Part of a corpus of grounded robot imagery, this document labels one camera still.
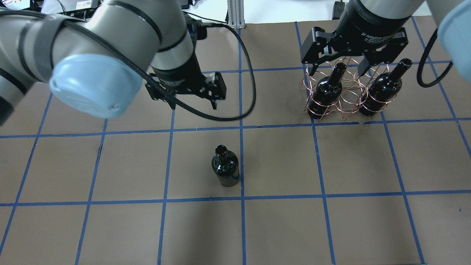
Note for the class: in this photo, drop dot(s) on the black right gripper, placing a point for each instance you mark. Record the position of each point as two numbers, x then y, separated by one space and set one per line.
362 27

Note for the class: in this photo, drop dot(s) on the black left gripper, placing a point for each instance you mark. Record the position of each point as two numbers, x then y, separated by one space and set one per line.
179 76

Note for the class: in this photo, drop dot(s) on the dark glass wine bottle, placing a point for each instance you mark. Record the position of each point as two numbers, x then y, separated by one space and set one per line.
225 165

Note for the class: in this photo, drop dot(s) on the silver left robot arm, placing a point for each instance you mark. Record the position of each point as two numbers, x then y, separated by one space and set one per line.
59 50

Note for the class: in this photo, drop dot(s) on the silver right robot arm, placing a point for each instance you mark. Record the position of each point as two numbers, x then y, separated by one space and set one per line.
452 20

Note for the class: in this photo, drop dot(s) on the dark wine bottle in basket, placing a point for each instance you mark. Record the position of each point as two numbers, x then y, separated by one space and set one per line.
327 92

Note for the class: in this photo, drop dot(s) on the copper wire wine basket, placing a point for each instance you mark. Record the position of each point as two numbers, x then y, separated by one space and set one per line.
355 86

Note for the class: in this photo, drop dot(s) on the aluminium frame post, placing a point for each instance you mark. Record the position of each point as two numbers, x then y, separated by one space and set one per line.
235 14

